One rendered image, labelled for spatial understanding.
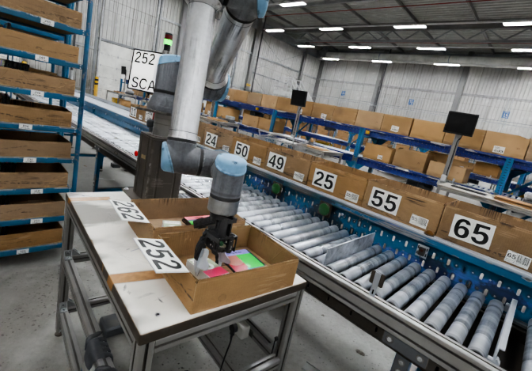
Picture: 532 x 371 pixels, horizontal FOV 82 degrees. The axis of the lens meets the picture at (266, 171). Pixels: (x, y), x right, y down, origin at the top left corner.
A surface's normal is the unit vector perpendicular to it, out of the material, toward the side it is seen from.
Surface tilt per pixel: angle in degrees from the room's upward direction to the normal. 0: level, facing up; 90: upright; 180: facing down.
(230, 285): 91
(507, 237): 91
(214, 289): 91
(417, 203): 90
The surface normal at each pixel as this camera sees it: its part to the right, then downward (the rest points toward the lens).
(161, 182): 0.64, 0.28
